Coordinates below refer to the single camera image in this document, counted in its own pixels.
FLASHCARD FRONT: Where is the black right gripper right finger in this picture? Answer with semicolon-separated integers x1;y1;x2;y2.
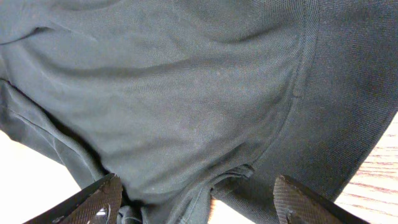
273;175;369;224

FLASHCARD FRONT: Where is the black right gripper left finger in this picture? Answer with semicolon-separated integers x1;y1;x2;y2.
25;174;123;224

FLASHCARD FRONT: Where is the black t-shirt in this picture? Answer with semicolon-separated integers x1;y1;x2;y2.
1;0;397;223

